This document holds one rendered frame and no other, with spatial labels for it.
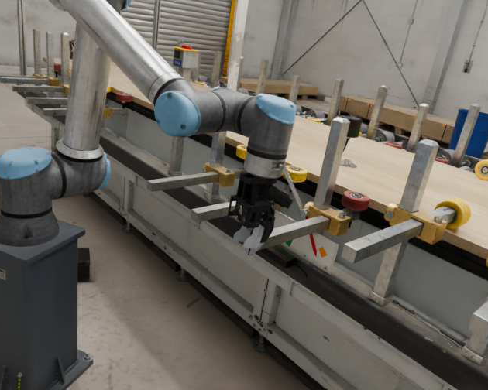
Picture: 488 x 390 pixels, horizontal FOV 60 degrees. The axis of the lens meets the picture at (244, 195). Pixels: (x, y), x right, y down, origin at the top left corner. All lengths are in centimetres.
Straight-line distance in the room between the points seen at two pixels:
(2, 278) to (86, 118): 57
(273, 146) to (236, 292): 124
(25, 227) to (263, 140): 86
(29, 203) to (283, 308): 105
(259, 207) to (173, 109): 28
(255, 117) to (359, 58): 925
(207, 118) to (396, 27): 892
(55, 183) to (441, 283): 120
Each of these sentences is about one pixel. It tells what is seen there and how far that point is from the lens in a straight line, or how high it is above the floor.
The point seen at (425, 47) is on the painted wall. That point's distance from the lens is 931.
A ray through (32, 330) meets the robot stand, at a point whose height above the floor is 32.
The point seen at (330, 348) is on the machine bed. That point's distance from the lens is 174.
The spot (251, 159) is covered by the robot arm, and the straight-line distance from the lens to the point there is 91.
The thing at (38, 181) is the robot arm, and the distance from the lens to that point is 142.
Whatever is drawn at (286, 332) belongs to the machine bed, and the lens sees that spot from 187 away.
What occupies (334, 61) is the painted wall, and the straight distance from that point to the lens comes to 1053.
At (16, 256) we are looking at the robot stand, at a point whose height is 60.
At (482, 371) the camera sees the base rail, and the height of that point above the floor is 70.
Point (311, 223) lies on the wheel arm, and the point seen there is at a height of 86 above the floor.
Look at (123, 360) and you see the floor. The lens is 192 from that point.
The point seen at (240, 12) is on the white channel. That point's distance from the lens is 294.
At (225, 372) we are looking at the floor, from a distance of 190.
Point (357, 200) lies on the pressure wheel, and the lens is 129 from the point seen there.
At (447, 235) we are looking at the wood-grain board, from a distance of 126.
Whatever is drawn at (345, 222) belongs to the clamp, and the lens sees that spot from 122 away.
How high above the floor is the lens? 132
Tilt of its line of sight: 21 degrees down
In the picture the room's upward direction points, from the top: 9 degrees clockwise
